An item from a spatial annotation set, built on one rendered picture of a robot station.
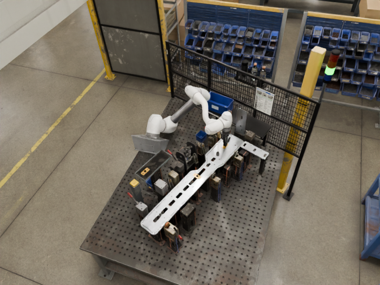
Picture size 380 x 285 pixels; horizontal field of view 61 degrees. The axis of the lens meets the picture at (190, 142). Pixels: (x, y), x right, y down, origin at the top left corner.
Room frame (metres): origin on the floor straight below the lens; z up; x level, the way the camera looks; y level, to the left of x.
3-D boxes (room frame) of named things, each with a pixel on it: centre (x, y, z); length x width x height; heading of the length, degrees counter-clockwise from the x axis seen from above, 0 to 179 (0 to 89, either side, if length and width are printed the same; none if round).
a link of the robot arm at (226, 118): (2.21, -0.35, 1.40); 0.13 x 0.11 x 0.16; 124
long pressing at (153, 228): (1.84, -0.04, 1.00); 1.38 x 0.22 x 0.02; 138
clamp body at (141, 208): (1.53, 0.47, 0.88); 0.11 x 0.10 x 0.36; 48
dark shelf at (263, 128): (2.67, -0.50, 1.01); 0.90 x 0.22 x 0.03; 48
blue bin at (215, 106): (2.79, -0.35, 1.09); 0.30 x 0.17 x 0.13; 55
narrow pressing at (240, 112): (2.40, -0.54, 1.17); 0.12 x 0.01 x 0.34; 48
